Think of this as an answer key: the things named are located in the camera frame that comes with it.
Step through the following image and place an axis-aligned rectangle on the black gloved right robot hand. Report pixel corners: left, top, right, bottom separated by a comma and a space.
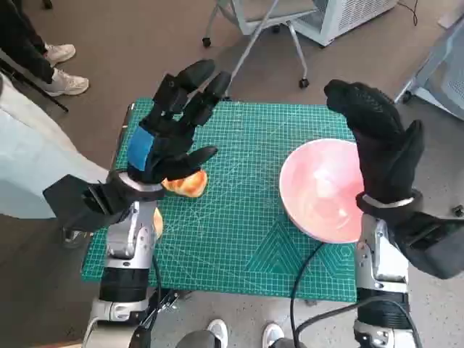
323, 79, 425, 200

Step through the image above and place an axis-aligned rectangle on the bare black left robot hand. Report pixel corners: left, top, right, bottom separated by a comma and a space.
125, 59, 233, 188

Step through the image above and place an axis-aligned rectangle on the twisted orange toy bread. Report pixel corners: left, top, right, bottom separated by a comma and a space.
161, 169, 209, 199

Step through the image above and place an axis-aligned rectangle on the pink bowl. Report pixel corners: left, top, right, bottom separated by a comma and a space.
278, 139, 365, 244

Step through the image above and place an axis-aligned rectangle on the round toy bread bun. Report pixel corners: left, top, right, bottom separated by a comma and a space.
154, 206, 164, 240

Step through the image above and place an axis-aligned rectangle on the light blue metal chair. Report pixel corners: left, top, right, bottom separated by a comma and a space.
394, 17, 464, 120

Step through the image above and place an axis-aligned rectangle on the green cutting mat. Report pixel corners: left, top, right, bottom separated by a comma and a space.
81, 96, 360, 304

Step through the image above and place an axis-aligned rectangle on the black stand bar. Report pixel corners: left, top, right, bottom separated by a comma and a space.
0, 46, 70, 112

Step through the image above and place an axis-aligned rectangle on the white perforated cabinet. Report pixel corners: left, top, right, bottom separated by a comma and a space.
293, 0, 398, 47

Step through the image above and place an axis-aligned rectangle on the person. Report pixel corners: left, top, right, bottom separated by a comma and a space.
0, 70, 109, 220
0, 0, 90, 97

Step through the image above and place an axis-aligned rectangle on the grey office chair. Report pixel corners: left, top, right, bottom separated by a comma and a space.
202, 0, 329, 99

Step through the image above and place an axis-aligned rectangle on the white shoe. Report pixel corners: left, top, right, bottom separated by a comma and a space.
262, 322, 286, 348
207, 318, 228, 348

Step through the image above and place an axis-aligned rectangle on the dark grey leg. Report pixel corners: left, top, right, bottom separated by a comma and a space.
270, 336, 302, 348
177, 329, 218, 348

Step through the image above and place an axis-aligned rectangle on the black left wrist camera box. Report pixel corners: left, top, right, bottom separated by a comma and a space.
42, 174, 120, 233

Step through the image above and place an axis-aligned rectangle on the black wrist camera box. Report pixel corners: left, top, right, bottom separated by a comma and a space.
393, 212, 464, 280
42, 174, 120, 233

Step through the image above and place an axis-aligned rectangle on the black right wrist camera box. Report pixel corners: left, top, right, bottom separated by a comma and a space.
393, 212, 464, 280

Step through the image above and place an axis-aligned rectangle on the thin black floor cable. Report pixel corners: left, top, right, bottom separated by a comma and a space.
397, 0, 420, 26

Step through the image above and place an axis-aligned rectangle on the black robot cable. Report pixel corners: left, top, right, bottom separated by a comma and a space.
289, 241, 363, 348
143, 253, 162, 327

